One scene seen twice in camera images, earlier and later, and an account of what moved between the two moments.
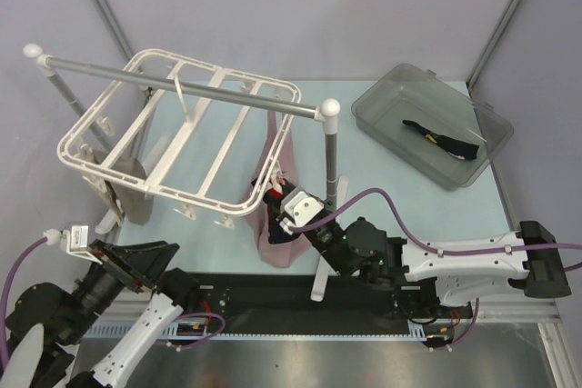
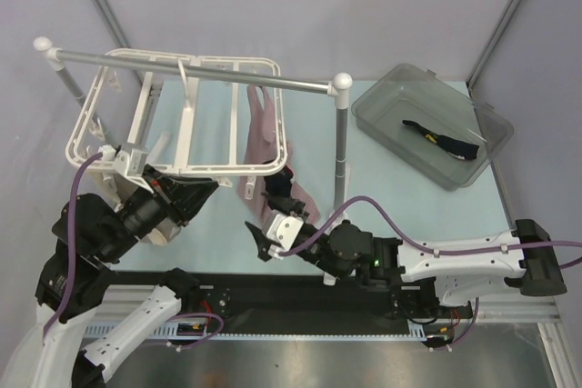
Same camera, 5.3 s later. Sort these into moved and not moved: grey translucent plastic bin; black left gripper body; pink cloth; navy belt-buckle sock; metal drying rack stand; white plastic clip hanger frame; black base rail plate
Moved: black left gripper body; white plastic clip hanger frame; metal drying rack stand; pink cloth
Not moved: grey translucent plastic bin; black base rail plate; navy belt-buckle sock
